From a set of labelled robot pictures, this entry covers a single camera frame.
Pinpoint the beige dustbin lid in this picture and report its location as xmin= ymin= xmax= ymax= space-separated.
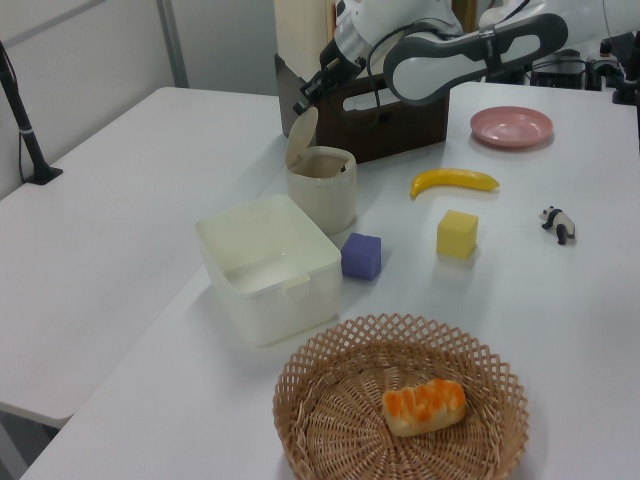
xmin=284 ymin=105 xmax=320 ymax=177

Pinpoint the pink plastic plate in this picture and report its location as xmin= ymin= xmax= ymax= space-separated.
xmin=469 ymin=106 xmax=555 ymax=150

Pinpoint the yellow toy banana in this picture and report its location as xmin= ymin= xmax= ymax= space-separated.
xmin=409 ymin=168 xmax=501 ymax=200

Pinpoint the yellow foam cube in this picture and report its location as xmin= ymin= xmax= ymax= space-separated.
xmin=436 ymin=209 xmax=480 ymax=260

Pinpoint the white drawer handle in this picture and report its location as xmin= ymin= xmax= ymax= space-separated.
xmin=342 ymin=89 xmax=401 ymax=114

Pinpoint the woven wicker basket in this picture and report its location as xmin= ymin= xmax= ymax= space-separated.
xmin=272 ymin=313 xmax=530 ymax=480

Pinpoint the black camera stand clamp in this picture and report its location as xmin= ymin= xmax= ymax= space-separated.
xmin=597 ymin=29 xmax=640 ymax=106

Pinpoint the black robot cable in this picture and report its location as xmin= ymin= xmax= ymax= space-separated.
xmin=357 ymin=22 xmax=416 ymax=132

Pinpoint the cream plastic open container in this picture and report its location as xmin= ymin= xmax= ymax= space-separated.
xmin=194 ymin=193 xmax=344 ymax=349

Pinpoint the purple foam cube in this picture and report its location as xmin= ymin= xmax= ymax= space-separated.
xmin=340 ymin=232 xmax=383 ymax=282

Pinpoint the orange topped toy bread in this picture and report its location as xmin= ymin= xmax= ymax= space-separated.
xmin=382 ymin=378 xmax=466 ymax=439

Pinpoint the small beige dustbin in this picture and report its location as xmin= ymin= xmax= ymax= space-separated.
xmin=284 ymin=105 xmax=359 ymax=236

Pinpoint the panda toy figure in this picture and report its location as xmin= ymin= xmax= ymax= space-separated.
xmin=538 ymin=204 xmax=577 ymax=246

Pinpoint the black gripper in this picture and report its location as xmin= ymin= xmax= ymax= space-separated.
xmin=293 ymin=38 xmax=364 ymax=114

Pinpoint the dark brown wooden box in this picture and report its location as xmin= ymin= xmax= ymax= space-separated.
xmin=273 ymin=52 xmax=450 ymax=165

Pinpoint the black electronic equipment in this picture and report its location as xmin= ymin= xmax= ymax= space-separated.
xmin=529 ymin=49 xmax=601 ymax=91

